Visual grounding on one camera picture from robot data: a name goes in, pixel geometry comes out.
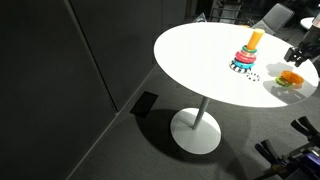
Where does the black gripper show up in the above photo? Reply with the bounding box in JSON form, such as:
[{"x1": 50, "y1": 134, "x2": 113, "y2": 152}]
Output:
[{"x1": 283, "y1": 39, "x2": 320, "y2": 68}]

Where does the orange bumpy ring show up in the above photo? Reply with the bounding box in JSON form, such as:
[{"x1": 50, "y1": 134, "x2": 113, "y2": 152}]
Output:
[{"x1": 280, "y1": 69, "x2": 305, "y2": 86}]

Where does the green bumpy ring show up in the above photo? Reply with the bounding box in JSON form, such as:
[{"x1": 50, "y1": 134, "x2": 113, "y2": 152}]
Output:
[{"x1": 274, "y1": 75, "x2": 295, "y2": 89}]

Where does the orange stacker post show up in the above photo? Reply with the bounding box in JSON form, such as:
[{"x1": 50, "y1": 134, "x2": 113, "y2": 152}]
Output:
[{"x1": 246, "y1": 28, "x2": 266, "y2": 51}]

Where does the grey triangular object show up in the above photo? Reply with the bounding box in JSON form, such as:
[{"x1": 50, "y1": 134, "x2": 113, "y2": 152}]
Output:
[{"x1": 195, "y1": 12, "x2": 209, "y2": 24}]

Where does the small round white table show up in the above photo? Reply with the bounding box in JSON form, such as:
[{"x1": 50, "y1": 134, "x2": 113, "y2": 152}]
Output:
[{"x1": 299, "y1": 16, "x2": 317, "y2": 30}]

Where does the grey office chair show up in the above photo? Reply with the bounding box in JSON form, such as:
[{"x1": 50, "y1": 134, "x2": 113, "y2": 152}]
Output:
[{"x1": 251, "y1": 2, "x2": 296, "y2": 37}]

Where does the black metal rack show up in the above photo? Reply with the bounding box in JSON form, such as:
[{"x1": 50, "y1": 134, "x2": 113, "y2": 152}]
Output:
[{"x1": 209, "y1": 0, "x2": 244, "y2": 26}]

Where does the round white table foot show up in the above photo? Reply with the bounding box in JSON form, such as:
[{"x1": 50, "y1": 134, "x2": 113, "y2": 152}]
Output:
[{"x1": 170, "y1": 107, "x2": 222, "y2": 155}]

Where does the black floor plate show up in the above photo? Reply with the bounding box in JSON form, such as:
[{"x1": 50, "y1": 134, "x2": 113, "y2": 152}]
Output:
[{"x1": 129, "y1": 91, "x2": 160, "y2": 119}]

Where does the teal thin ring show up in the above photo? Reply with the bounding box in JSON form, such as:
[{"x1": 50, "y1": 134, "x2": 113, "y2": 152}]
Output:
[{"x1": 241, "y1": 45, "x2": 259, "y2": 55}]

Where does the red stacker ring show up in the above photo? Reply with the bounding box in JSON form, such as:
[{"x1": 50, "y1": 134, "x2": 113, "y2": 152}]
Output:
[{"x1": 234, "y1": 49, "x2": 258, "y2": 65}]

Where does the blue stacker ring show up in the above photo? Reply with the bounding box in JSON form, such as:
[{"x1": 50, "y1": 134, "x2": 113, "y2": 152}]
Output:
[{"x1": 231, "y1": 58, "x2": 255, "y2": 70}]

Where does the black white striped ring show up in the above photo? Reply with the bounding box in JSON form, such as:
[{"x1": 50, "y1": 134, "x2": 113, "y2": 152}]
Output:
[{"x1": 228, "y1": 60, "x2": 252, "y2": 73}]

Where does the black handled clamp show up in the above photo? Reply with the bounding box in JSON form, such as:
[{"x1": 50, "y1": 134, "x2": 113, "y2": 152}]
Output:
[
  {"x1": 290, "y1": 115, "x2": 320, "y2": 148},
  {"x1": 254, "y1": 139, "x2": 288, "y2": 168}
]

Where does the purple handled clamp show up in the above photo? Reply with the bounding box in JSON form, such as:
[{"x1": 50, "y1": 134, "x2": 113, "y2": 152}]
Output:
[{"x1": 293, "y1": 148, "x2": 320, "y2": 180}]

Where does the white table pedestal pole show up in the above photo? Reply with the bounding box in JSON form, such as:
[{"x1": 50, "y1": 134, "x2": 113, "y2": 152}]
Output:
[{"x1": 191, "y1": 96, "x2": 212, "y2": 131}]

